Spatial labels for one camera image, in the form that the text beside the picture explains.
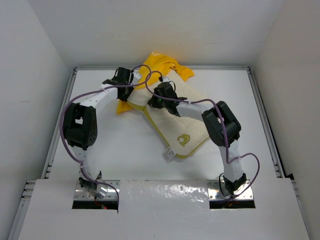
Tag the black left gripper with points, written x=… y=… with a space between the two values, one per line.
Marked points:
x=124 y=98

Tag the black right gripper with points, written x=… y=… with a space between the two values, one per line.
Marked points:
x=153 y=103

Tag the yellow printed pillowcase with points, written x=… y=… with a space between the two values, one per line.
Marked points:
x=157 y=62

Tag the cream foam pillow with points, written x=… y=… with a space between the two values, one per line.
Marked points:
x=182 y=135

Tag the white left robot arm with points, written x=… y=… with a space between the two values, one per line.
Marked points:
x=79 y=128

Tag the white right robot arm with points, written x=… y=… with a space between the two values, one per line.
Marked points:
x=221 y=125

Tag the white front cover board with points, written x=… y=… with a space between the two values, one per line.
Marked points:
x=163 y=210

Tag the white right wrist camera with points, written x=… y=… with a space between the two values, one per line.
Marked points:
x=163 y=79

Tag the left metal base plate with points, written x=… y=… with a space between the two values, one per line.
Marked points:
x=102 y=192

